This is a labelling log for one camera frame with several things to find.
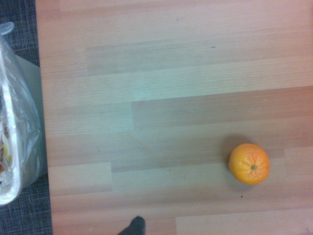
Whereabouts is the orange tangerine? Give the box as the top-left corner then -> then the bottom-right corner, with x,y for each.
228,143 -> 270,186

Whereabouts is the grey trash bin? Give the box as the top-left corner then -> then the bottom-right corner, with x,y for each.
0,55 -> 48,206

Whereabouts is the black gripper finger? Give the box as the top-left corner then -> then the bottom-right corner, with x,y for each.
116,215 -> 146,235

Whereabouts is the clear plastic bin liner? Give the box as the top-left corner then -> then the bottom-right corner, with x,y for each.
0,22 -> 42,206

